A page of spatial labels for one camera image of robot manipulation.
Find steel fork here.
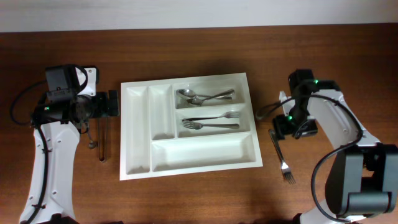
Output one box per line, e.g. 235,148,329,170
269,129,296,185
182,111,241,121
182,121,239,130

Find steel tablespoon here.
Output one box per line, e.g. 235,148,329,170
187,89,235,106
176,89,233,100

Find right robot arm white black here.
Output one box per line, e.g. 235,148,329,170
269,69,397,223

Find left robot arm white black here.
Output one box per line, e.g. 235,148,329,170
19,64,120,223

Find small steel teaspoon angled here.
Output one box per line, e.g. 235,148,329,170
86,124,98,149

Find white plastic cutlery tray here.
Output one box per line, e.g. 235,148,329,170
119,73,262,180

